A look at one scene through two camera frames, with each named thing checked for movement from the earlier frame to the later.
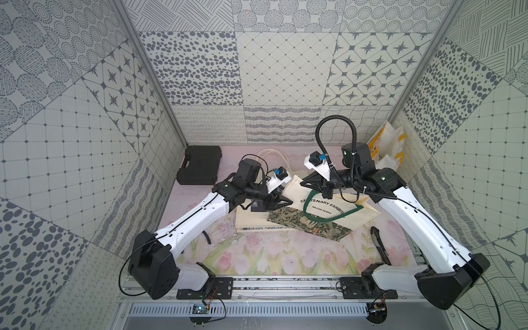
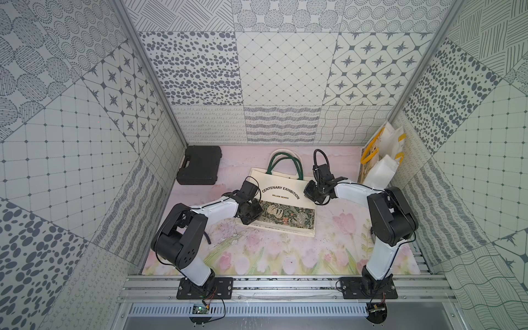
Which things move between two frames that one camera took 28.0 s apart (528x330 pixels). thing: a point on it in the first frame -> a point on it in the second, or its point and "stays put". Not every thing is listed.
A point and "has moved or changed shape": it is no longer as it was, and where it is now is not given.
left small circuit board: [201, 309] stays put
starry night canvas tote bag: [254, 218] -> [287, 151]
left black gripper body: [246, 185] -> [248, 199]
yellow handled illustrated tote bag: [387, 147] stays put
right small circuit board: [377, 312] stays put
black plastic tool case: [200, 166] stays put
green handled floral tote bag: [331, 218] has moved or changed shape
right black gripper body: [342, 178] -> [315, 192]
